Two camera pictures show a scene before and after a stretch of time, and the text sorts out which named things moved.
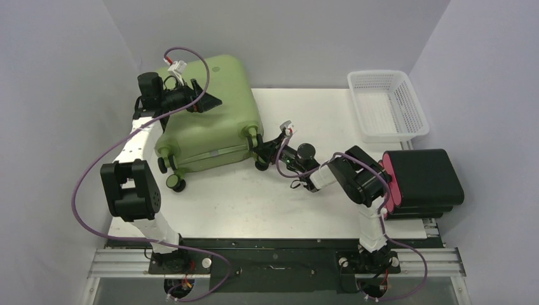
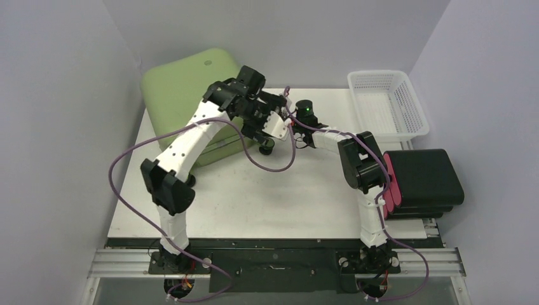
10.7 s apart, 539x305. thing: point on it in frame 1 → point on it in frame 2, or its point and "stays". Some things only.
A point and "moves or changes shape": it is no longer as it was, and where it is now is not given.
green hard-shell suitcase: x=230 y=131 moves or changes shape
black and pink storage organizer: x=423 y=185 stays
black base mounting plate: x=276 y=265 stays
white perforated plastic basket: x=387 y=107 stays
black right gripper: x=272 y=147 → x=290 y=116
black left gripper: x=206 y=102 → x=269 y=103
